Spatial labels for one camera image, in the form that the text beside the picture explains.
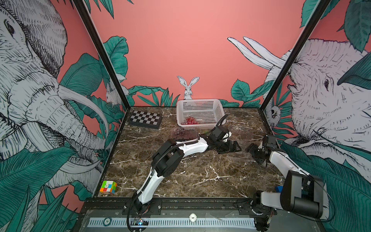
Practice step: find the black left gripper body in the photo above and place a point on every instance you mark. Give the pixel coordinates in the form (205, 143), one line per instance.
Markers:
(223, 147)

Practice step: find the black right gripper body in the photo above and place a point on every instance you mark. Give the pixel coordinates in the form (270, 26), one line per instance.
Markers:
(257, 152)

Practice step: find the clear plastic clamshell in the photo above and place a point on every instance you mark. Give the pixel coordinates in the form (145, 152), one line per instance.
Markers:
(245, 137)
(204, 134)

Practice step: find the red grape bunch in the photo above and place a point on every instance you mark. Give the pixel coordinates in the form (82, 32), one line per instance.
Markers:
(191, 121)

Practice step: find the purple grape bunch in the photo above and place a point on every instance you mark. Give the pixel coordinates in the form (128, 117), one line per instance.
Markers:
(184, 134)

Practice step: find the clear plastic clamshell container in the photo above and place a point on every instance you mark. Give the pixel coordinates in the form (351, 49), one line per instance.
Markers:
(180, 140)

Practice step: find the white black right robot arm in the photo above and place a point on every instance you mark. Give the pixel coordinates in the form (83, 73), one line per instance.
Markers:
(301, 194)

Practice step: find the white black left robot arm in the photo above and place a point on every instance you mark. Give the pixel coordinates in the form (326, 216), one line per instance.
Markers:
(168, 157)

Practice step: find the white perforated plastic basket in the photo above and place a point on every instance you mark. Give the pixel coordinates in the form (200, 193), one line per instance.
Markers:
(207, 112)

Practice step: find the small blue cube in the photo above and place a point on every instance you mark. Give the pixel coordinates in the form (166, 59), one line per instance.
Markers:
(279, 188)

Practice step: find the black white chessboard box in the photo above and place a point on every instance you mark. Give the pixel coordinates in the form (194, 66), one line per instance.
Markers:
(145, 119)

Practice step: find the colourful rubik cube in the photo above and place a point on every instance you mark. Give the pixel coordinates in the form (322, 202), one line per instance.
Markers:
(108, 187)

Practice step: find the black front mounting rail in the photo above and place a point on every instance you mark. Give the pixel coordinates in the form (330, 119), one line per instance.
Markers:
(158, 205)

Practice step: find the white slotted cable duct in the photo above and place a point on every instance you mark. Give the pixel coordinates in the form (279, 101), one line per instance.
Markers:
(170, 222)

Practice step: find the black right frame post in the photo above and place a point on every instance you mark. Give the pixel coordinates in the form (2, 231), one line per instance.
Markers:
(315, 17)

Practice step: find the black frame post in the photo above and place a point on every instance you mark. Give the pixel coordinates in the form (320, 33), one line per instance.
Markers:
(315, 17)
(93, 33)

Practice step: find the black left frame post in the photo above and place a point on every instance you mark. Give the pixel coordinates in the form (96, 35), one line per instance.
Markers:
(93, 33)

